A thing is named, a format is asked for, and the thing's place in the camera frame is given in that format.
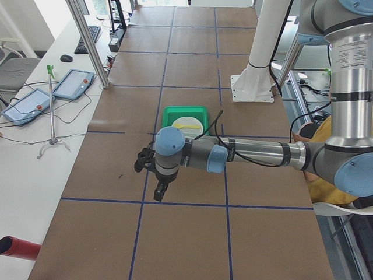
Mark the green plastic tray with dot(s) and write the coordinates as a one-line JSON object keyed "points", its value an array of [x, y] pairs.
{"points": [[186, 115]]}

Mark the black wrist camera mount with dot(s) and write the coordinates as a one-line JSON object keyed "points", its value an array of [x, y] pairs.
{"points": [[145, 159]]}

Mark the black power strip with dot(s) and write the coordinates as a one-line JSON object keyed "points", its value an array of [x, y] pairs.
{"points": [[116, 39]]}

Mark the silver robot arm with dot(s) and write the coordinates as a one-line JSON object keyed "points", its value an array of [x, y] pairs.
{"points": [[345, 158]]}

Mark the near blue teach pendant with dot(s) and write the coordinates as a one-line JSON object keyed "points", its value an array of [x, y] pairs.
{"points": [[28, 107]]}

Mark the black computer mouse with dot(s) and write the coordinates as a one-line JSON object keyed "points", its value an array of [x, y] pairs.
{"points": [[66, 58]]}

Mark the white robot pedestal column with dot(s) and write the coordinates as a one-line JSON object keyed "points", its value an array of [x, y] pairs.
{"points": [[254, 84]]}

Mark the white round plate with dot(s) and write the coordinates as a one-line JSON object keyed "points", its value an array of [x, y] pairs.
{"points": [[189, 121]]}

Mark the red cylinder tube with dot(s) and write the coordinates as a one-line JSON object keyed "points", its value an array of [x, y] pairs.
{"points": [[19, 248]]}

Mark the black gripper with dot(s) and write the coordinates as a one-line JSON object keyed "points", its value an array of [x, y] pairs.
{"points": [[163, 182]]}

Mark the far blue teach pendant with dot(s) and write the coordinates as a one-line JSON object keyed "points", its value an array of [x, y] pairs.
{"points": [[73, 84]]}

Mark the grey office chair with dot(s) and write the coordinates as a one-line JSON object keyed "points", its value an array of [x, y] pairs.
{"points": [[15, 71]]}

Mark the white chair seat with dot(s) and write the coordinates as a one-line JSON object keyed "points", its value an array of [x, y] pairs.
{"points": [[326, 209]]}

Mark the blue teach pendant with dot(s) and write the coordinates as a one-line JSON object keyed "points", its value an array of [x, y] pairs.
{"points": [[28, 107], [73, 84]]}

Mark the metal reacher grabber stick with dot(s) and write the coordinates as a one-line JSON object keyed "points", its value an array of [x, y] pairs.
{"points": [[54, 141]]}

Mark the person in yellow shirt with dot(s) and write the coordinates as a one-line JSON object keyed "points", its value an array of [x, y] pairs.
{"points": [[321, 188]]}

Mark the yellow plastic spoon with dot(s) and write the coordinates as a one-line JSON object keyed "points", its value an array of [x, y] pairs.
{"points": [[181, 126]]}

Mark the aluminium frame post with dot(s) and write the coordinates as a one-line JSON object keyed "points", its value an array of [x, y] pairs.
{"points": [[83, 29]]}

